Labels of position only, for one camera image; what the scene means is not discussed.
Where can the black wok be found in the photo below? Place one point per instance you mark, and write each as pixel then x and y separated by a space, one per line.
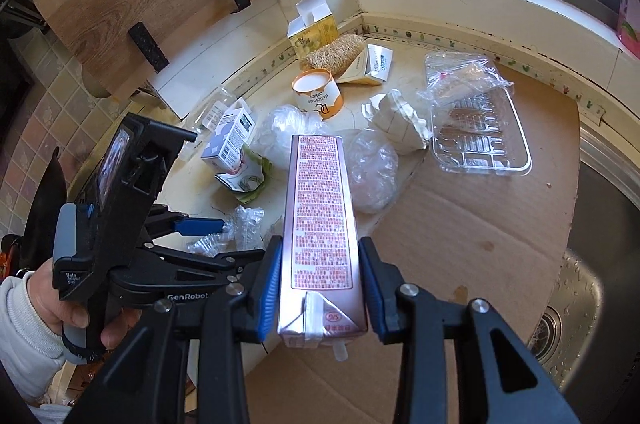
pixel 47 214

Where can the brown cardboard sheet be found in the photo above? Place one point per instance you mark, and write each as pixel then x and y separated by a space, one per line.
pixel 450 229

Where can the clear labelled bottle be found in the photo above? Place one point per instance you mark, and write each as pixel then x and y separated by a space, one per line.
pixel 215 108

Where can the orange paper cup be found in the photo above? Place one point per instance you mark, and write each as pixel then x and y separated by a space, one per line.
pixel 320 98

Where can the loofah sponge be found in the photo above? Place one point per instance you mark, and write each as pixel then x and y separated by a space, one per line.
pixel 330 53

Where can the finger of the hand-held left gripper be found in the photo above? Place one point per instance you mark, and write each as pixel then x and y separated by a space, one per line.
pixel 190 269
pixel 200 226

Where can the whitish translucent plastic bag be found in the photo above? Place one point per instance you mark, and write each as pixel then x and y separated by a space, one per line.
pixel 280 128

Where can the blue white carton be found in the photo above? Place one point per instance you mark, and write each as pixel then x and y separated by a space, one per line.
pixel 227 138

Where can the clear plastic wrap bag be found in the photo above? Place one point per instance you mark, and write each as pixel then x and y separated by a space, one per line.
pixel 460 73

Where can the small white yellow box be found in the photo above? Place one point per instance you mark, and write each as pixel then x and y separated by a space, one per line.
pixel 370 63

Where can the crumpled white paper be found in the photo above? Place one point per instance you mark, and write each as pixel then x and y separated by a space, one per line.
pixel 400 118

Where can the pink drink carton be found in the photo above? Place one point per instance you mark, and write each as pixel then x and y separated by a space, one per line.
pixel 320 214

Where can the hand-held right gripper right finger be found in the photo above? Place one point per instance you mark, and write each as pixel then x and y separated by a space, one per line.
pixel 372 294

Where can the person's left forearm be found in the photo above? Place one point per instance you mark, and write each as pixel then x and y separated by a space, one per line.
pixel 25 334

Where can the person's left hand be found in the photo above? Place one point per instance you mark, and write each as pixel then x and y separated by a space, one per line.
pixel 55 304

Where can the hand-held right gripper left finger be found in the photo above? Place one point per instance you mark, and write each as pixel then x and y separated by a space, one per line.
pixel 270 289

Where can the steel sink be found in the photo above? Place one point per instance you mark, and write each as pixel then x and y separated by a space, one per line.
pixel 600 254

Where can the crushed green white carton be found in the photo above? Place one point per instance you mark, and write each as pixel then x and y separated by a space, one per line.
pixel 245 179

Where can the small clear plastic wrap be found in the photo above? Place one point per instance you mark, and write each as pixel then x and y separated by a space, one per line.
pixel 245 224

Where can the yellow honeycomb print box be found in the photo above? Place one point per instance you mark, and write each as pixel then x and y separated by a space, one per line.
pixel 320 31

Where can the clear plastic tray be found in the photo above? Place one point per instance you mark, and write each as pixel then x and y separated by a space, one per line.
pixel 480 143

